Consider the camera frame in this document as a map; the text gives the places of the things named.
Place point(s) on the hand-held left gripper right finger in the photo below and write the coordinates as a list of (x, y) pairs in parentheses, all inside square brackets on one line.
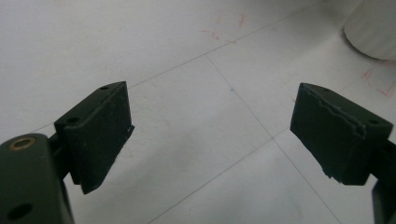
[(336, 143)]

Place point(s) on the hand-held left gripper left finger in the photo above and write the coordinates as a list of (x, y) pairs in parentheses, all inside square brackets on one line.
[(96, 133)]

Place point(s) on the cream rice bucket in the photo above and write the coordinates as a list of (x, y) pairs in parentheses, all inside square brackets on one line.
[(373, 28)]

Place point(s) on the white table cover sheet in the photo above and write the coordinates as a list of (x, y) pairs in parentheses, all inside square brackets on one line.
[(193, 124)]

